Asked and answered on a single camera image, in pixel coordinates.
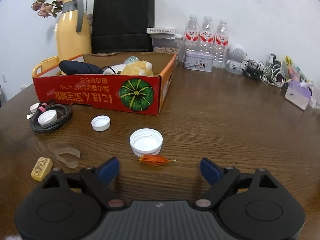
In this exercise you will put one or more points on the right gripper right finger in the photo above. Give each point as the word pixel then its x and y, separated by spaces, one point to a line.
pixel 250 205

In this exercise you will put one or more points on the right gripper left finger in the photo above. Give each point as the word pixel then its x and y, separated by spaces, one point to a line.
pixel 69 205

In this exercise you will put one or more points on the large white jar lid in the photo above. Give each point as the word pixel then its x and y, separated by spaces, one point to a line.
pixel 146 141

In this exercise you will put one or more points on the beige mahjong tile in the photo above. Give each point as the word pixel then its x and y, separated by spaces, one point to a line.
pixel 42 167

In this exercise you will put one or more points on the medium white bottle cap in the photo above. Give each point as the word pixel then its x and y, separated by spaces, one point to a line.
pixel 101 123

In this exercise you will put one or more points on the small white bottle cap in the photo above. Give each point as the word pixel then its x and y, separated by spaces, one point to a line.
pixel 33 108

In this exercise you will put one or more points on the purple tissue pack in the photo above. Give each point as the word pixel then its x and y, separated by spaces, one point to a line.
pixel 299 93

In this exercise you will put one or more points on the navy zip pouch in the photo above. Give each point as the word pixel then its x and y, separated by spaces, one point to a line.
pixel 77 68

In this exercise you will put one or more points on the colourful snack packets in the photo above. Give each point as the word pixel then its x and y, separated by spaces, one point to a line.
pixel 294 72

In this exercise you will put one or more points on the yellow ceramic mug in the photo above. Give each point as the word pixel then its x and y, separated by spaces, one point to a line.
pixel 45 64

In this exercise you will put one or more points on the small white robot figure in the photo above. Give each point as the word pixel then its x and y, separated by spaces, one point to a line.
pixel 237 55

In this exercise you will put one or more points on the yellow plush toy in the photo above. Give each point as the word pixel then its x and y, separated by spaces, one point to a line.
pixel 138 68

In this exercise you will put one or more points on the white decorated tin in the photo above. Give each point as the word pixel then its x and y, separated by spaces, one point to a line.
pixel 198 61

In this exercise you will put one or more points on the iridescent crystal ball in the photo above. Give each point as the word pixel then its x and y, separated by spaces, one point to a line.
pixel 131 59

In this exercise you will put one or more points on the yellow thermos jug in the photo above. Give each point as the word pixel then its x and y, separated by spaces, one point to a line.
pixel 73 34

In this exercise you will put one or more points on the clear jar of seeds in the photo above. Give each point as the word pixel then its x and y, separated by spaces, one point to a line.
pixel 167 44

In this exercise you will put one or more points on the left water bottle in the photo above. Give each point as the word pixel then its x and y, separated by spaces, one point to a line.
pixel 192 33

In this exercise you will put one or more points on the black paper shopping bag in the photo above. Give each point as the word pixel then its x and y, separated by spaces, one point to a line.
pixel 120 25

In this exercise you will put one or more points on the white flat box on jar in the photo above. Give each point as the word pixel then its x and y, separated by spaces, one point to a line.
pixel 161 30

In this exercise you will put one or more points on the white cap inside cable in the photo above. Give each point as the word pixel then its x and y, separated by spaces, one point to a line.
pixel 47 117

